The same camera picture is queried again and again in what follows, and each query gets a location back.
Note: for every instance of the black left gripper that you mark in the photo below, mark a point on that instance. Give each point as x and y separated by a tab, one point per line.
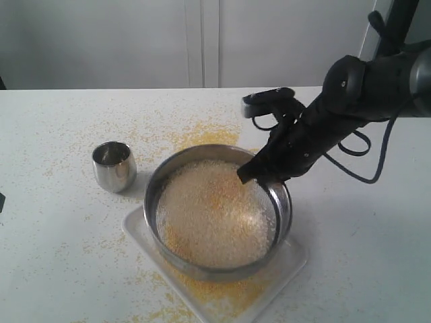
2	202

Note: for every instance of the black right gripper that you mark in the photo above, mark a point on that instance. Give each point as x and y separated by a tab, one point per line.
294	147

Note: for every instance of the round steel mesh sieve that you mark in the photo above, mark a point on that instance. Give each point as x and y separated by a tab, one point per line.
281	205

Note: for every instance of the stainless steel cup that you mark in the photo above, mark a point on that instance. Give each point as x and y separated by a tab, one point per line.
114	166

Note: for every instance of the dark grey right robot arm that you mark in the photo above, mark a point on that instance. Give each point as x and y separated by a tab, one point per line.
393	86

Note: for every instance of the spilled yellow grain pile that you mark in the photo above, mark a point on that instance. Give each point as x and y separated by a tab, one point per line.
202	133

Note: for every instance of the white square plastic tray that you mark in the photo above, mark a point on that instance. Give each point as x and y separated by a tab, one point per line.
134	227

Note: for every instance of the sieved yellow grains in tray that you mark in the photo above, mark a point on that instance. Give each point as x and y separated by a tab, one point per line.
239	301

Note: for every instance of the white cabinet doors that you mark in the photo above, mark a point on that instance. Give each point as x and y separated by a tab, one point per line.
169	44

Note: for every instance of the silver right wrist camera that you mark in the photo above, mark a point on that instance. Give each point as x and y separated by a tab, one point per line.
264	103

